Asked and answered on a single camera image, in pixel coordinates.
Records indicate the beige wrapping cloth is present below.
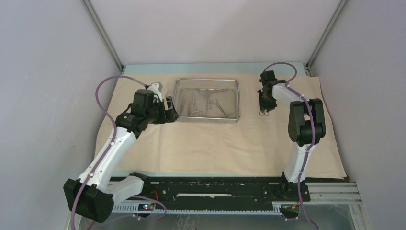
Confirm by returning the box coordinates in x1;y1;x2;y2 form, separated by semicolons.
95;73;348;179

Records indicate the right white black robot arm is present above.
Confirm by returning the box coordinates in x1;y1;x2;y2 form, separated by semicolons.
258;70;327;200

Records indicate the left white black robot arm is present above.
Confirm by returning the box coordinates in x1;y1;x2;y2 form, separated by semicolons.
63;89;179;223

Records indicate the metal mesh instrument tray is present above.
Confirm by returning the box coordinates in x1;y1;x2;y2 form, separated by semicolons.
174;78;241;124

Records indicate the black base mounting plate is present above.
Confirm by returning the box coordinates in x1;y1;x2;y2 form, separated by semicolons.
108;176;311;212

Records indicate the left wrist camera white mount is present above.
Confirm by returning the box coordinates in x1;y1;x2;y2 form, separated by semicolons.
146;82;163;102

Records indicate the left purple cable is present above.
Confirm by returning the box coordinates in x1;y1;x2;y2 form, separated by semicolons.
69;75;167;230

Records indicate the aluminium frame rail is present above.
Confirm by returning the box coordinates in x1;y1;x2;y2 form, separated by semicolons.
113;177;361;215

